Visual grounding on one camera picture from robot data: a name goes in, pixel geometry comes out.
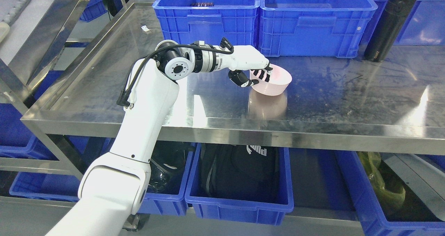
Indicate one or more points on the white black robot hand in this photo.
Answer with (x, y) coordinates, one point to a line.
(243, 57)

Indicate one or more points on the pink plastic bowl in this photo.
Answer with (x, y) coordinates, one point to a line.
(272, 84)

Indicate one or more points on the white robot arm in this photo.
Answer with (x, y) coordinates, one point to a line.
(114, 185)

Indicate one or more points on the steel shelf rack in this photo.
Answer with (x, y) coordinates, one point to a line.
(36, 38)

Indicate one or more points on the blue crate on table right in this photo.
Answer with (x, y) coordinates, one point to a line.
(326, 28)

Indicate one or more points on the blue crate on table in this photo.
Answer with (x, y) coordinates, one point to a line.
(186, 21)
(326, 28)

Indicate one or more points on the blue crate on table left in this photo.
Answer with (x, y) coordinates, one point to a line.
(186, 21)

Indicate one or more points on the black bag with white logo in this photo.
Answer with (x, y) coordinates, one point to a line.
(239, 172)

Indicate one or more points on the stainless steel table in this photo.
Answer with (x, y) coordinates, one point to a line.
(394, 106)

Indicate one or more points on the black helmet with visor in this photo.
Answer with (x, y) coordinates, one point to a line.
(167, 166)

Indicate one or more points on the blue bin with black bag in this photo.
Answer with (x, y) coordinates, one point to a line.
(242, 211)

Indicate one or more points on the black thermos bottle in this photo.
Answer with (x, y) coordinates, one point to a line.
(387, 29)

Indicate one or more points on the blue bin with helmet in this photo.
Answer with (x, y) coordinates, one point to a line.
(168, 204)

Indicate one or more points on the blue crate far right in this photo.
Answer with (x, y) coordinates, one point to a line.
(425, 25)

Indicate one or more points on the yellow-green plastic bag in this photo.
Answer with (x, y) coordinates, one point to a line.
(387, 186)

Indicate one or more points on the blue bin lower right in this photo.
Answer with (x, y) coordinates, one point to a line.
(370, 214)

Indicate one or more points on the blue bin lower left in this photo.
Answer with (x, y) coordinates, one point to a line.
(16, 140)

